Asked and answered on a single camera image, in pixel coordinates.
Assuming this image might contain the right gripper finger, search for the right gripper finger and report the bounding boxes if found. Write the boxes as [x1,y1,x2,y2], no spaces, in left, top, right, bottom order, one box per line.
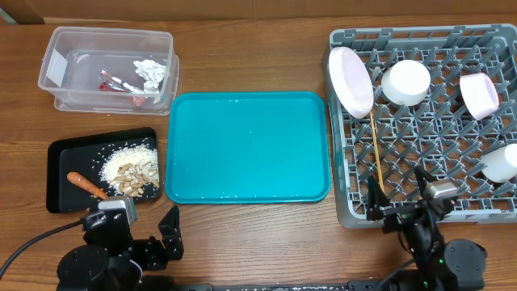
[366,175,390,221]
[414,166,435,199]

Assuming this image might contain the wooden chopstick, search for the wooden chopstick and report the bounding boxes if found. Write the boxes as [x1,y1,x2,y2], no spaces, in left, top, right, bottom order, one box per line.
[369,112,385,192]

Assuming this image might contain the orange carrot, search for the orange carrot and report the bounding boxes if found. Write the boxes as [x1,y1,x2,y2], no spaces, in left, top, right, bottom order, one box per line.
[67,171,108,200]

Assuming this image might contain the food scraps and rice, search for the food scraps and rice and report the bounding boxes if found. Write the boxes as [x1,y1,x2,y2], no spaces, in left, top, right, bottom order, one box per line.
[89,137,160,202]

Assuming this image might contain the white cup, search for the white cup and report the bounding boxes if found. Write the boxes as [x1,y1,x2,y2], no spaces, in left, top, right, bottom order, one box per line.
[481,144,517,183]

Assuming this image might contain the cream bowl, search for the cream bowl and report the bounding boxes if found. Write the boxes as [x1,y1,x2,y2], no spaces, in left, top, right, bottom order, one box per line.
[381,60,431,106]

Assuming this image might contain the red snack wrapper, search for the red snack wrapper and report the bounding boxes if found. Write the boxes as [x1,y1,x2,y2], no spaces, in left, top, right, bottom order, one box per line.
[99,70,146,107]

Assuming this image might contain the white tissue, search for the white tissue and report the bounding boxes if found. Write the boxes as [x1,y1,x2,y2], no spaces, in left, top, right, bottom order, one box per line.
[133,59,166,103]

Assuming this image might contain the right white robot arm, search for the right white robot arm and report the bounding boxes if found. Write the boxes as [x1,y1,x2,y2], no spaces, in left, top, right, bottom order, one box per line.
[366,167,487,290]

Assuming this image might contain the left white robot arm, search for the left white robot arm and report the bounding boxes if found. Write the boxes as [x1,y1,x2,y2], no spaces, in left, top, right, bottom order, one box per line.
[57,205,184,290]

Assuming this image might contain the black waste tray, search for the black waste tray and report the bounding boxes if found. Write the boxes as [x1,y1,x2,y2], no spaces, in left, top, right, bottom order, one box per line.
[46,127,157,213]

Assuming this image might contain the grey dishwasher rack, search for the grey dishwasher rack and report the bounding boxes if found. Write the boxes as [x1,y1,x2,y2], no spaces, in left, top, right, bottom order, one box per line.
[326,24,516,229]

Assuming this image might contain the teal serving tray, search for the teal serving tray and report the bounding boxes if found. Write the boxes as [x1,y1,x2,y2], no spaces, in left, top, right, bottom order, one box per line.
[165,91,331,205]

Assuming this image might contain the clear plastic bin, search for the clear plastic bin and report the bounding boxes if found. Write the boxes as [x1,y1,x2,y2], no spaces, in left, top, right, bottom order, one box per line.
[38,27,179,116]

